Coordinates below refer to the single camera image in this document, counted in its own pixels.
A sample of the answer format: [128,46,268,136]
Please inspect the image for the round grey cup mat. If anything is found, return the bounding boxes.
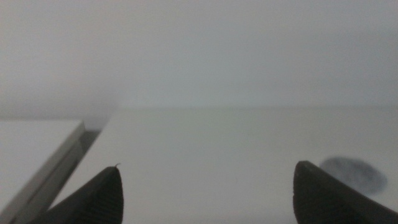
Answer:
[319,156,388,195]

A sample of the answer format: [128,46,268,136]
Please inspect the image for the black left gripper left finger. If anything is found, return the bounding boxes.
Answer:
[30,163,124,224]

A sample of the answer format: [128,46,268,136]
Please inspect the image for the white side table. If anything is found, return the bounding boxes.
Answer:
[0,119,86,224]

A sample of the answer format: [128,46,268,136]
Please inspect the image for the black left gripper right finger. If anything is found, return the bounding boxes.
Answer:
[292,160,398,224]

